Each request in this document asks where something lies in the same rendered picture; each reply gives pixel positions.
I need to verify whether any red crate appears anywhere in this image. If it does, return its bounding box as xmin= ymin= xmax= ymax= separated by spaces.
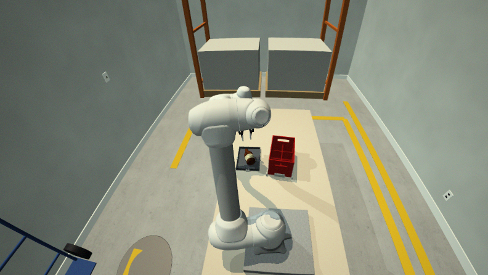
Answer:
xmin=268 ymin=135 xmax=295 ymax=177

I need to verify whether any brown glass bottle with cream label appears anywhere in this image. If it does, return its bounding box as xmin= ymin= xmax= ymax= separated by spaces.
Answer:
xmin=244 ymin=149 xmax=256 ymax=165

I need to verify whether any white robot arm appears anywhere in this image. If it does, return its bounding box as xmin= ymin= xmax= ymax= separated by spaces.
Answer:
xmin=189 ymin=86 xmax=291 ymax=255

